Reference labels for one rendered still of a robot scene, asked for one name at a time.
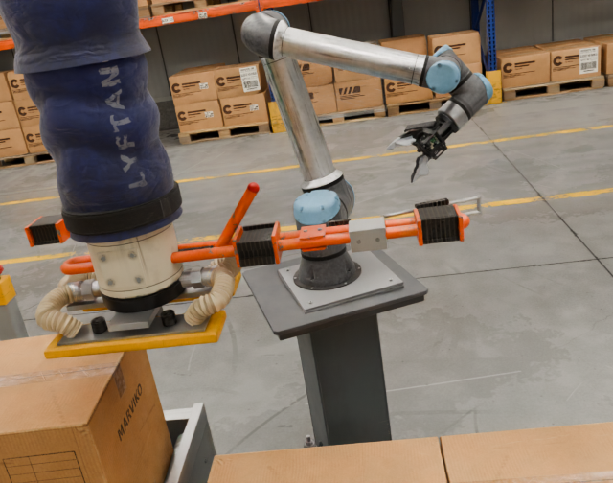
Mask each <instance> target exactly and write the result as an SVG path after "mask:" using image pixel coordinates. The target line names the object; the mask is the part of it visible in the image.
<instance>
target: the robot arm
mask: <svg viewBox="0 0 613 483"><path fill-rule="evenodd" d="M240 34H241V39H242V42H243V43H244V45H245V46H246V48H247V49H248V50H249V51H251V52H252V53H254V54H256V55H258V56H259V59H260V61H261V64H262V66H263V69H264V72H265V75H266V76H267V79H268V82H269V84H270V87H271V90H272V93H273V95H274V98H275V101H276V103H277V106H278V108H279V111H280V113H281V116H282V119H283V121H284V126H285V129H286V131H287V134H288V137H289V139H290V142H291V145H292V148H293V149H294V152H295V155H296V157H297V160H298V163H299V166H300V168H301V171H302V174H303V176H304V181H303V184H302V186H301V187H302V190H303V194H302V195H300V196H299V197H297V198H296V200H295V202H294V205H293V206H294V217H295V221H296V227H297V231H299V230H301V227H304V226H311V225H320V224H325V225H326V227H329V221H332V220H340V219H348V218H349V216H350V214H351V212H352V209H353V206H354V201H355V195H354V191H353V188H352V185H351V184H350V183H349V182H348V181H347V180H345V178H344V175H343V173H342V172H341V171H339V170H337V169H335V168H334V165H333V163H332V160H331V157H330V154H329V149H328V146H327V144H326V141H325V138H324V135H323V132H322V129H321V127H320V125H319V122H318V119H317V116H316V113H315V110H314V107H313V104H312V102H311V99H310V96H309V94H308V91H307V86H306V84H305V81H304V78H303V75H302V72H301V69H300V66H299V64H298V61H297V59H298V60H302V61H307V62H311V63H316V64H321V65H325V66H329V67H334V68H338V69H343V70H348V71H352V72H356V73H361V74H365V75H370V76H375V77H379V78H383V79H388V80H392V81H401V82H405V83H410V84H414V85H416V86H419V87H424V88H428V89H430V90H431V91H433V92H435V93H438V94H446V93H449V94H450V95H451V97H450V98H449V100H448V101H447V102H446V103H445V104H444V105H443V106H442V107H441V108H440V109H439V110H438V112H437V113H438V115H437V116H436V118H435V119H436V121H431V122H425V123H419V124H413V125H408V126H407V127H406V129H405V130H404V133H403V134H401V135H400V136H398V138H397V139H396V140H394V141H393V142H392V143H391V144H390V145H389V146H388V147H387V148H386V150H392V149H394V148H395V147H400V146H409V145H411V143H412V142H413V143H412V145H413V146H416V147H417V152H422V155H420V156H418V157H417V160H416V167H415V168H414V171H413V173H412V175H411V183H414V182H415V181H416V180H417V179H418V178H419V176H420V175H428V173H429V169H428V167H427V162H428V161H429V160H430V159H435V160H437V159H438V158H439V157H440V156H441V155H442V154H443V153H444V152H445V151H446V150H447V149H448V147H447V146H446V142H445V140H446V139H447V138H448V137H449V136H450V135H451V134H452V133H456V132H457V131H459V130H460V129H461V128H462V127H463V126H464V125H465V124H466V123H467V122H468V121H469V120H470V119H471V118H472V117H473V116H474V115H475V114H476V113H477V112H478V111H479V110H480V109H481V108H482V107H483V106H484V105H485V104H487V103H488V101H489V99H490V98H491V97H492V95H493V88H492V86H491V84H490V82H489V81H488V79H487V78H485V77H484V75H482V74H480V73H474V74H473V73H472V72H471V71H470V70H469V69H468V67H467V66H466V65H465V64H464V63H463V62H462V61H461V59H460V58H459V57H458V56H457V55H456V54H455V53H454V52H453V49H452V48H450V47H449V46H448V45H443V46H442V48H441V49H440V50H439V51H437V52H436V53H435V54H434V55H433V56H428V55H420V54H415V53H410V52H405V51H400V50H397V49H392V48H387V47H382V46H377V45H373V44H369V43H364V42H359V41H354V40H349V39H345V38H341V37H336V36H331V35H326V34H317V33H314V32H309V31H304V30H299V29H294V28H290V25H289V22H288V20H287V18H286V17H285V16H284V15H283V14H282V13H281V12H279V11H275V10H264V11H260V12H258V13H254V14H251V15H250V16H248V17H247V18H246V19H245V20H244V22H243V24H242V26H241V32H240ZM441 150H442V152H441V153H440V154H439V155H438V156H436V155H437V154H438V153H439V152H440V151H441ZM301 255H302V259H301V262H300V267H299V279H300V281H301V282H302V283H303V284H305V285H307V286H311V287H329V286H334V285H338V284H341V283H343V282H345V281H347V280H349V279H350V278H351V277H352V276H353V275H354V273H355V265H354V262H353V260H352V258H351V256H350V254H349V253H348V251H347V247H346V244H345V243H344V244H336V245H328V246H327V249H325V250H316V251H308V252H301Z"/></svg>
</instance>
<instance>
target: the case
mask: <svg viewBox="0 0 613 483"><path fill-rule="evenodd" d="M56 336H57V334H49V335H42V336H34V337H26V338H18V339H11V340H3V341H0V483H164V482H165V479H166V476H167V472H168V469H169V466H170V460H171V458H172V455H173V447H172V443H171V439H170V434H169V430H168V427H167V423H166V419H165V416H164V412H163V409H162V405H161V402H160V399H159V395H158V391H157V388H156V384H155V380H154V377H153V374H152V370H151V367H150V363H149V360H148V353H147V350H138V351H128V352H119V353H109V354H99V355H90V356H70V357H61V358H51V359H46V358H45V356H44V350H45V349H46V348H47V347H48V346H49V344H50V343H51V342H52V341H53V339H54V338H55V337H56Z"/></svg>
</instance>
